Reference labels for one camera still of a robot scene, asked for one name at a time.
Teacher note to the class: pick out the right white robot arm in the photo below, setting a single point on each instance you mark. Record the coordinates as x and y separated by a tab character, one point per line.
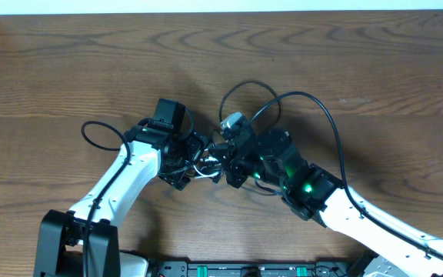
315	194

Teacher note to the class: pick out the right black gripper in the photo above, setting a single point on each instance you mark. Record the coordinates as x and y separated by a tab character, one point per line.
228	155

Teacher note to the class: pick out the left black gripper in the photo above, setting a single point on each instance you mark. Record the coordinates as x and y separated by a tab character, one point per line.
190	161

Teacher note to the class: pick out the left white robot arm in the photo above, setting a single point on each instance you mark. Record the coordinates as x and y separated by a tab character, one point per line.
84	240

